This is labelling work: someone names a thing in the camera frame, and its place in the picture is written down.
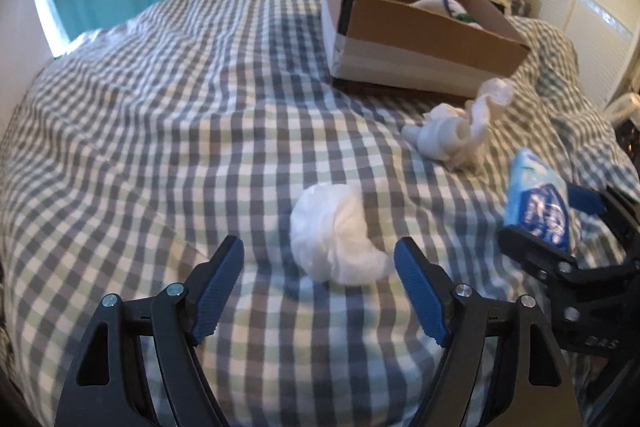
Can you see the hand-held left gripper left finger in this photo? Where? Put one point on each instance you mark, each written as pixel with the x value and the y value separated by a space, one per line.
pixel 216 294

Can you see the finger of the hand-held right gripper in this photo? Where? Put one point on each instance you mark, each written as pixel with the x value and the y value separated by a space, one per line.
pixel 587 199
pixel 535 257

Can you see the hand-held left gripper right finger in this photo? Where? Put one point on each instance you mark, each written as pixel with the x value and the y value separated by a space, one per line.
pixel 419 287

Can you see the blue tissue pack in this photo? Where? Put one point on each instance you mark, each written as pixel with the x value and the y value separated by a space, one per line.
pixel 540 202

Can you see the white sock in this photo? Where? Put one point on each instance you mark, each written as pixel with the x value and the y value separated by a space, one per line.
pixel 332 232

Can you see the cardboard box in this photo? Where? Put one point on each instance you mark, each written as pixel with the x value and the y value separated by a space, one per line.
pixel 425 49

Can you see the white knotted cloth bundle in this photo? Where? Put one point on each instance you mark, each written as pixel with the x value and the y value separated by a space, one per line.
pixel 447 134

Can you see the checked bedspread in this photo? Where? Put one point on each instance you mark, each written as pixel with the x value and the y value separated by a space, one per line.
pixel 175 132

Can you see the white cloth in box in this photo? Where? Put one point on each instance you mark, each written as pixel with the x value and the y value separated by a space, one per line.
pixel 437 4

